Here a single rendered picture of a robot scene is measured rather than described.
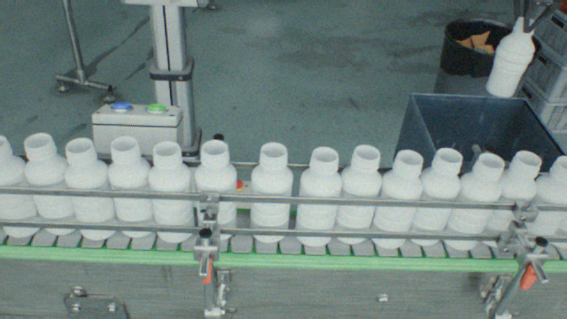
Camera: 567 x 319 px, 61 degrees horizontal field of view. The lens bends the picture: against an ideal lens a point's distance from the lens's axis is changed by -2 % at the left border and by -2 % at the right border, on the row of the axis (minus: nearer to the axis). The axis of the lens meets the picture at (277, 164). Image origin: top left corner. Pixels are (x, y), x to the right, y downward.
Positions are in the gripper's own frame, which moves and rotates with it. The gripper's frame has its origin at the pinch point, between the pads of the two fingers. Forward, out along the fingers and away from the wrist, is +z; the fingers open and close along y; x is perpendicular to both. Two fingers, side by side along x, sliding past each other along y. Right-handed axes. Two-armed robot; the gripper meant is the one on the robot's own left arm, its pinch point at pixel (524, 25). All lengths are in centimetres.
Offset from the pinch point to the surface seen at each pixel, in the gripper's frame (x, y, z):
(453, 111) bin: 0.2, 15.1, 30.5
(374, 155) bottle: 35, -37, 8
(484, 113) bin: -8.4, 15.2, 30.5
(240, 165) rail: 54, -35, 13
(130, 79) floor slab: 128, 177, 124
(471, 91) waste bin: -51, 106, 74
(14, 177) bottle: 85, -41, 13
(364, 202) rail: 36, -42, 12
